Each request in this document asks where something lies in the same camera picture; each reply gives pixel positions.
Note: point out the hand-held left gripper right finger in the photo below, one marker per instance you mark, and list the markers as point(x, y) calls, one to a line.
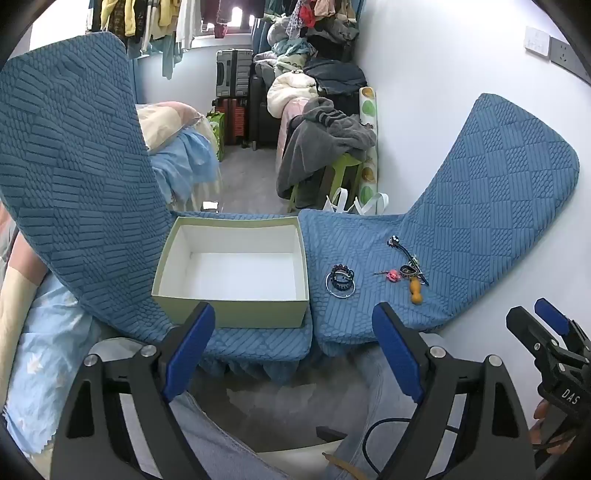
point(397, 355)

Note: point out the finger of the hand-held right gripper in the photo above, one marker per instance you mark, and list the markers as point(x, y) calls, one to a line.
point(531, 334)
point(551, 318)

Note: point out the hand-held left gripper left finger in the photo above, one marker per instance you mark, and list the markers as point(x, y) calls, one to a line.
point(189, 350)

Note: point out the light green cardboard box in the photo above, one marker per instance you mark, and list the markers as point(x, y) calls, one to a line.
point(231, 314)

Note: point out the orange gourd pendant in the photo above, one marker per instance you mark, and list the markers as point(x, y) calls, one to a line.
point(417, 295)

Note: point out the pink hair clip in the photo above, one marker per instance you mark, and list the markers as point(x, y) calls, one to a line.
point(392, 276)

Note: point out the silver bangle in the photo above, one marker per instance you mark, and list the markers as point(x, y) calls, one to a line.
point(331, 288)

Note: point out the person's right hand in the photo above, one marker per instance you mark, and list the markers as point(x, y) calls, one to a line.
point(540, 436)

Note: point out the person's right leg in jeans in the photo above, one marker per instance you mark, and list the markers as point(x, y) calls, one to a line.
point(378, 392)

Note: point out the person's leg in jeans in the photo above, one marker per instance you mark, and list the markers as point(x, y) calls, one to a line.
point(221, 447)
point(378, 392)

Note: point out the person's left leg in jeans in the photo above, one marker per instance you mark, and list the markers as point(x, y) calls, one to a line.
point(221, 447)

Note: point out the blue covered chair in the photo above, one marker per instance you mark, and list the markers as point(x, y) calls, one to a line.
point(69, 161)
point(485, 207)

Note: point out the light blue printed bedsheet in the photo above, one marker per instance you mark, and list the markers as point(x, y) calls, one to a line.
point(41, 350)

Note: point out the green plastic stool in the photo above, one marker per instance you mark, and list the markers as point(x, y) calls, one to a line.
point(344, 164)

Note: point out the green shopping bag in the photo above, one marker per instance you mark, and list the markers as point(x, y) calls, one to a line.
point(216, 134)

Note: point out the grey cloth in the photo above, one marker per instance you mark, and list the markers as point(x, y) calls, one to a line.
point(314, 138)

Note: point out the red suitcase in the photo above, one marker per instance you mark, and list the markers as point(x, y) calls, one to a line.
point(233, 120)

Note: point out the black suitcase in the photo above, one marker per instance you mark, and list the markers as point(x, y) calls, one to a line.
point(261, 120)

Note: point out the rolled printed mat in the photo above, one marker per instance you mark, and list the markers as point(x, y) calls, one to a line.
point(369, 110)

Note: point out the white puffy jacket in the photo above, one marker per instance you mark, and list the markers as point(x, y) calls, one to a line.
point(288, 90)

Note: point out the grey suitcase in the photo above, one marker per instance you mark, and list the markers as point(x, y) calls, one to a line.
point(233, 71)

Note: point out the pile of clothes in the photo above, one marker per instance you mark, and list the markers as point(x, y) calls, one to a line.
point(323, 60)

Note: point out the row of hanging clothes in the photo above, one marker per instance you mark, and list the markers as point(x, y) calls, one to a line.
point(161, 23)

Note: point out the grey wall socket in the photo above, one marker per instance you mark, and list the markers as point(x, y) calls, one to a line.
point(565, 56)

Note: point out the white wall switch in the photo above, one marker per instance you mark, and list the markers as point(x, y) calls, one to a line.
point(537, 41)

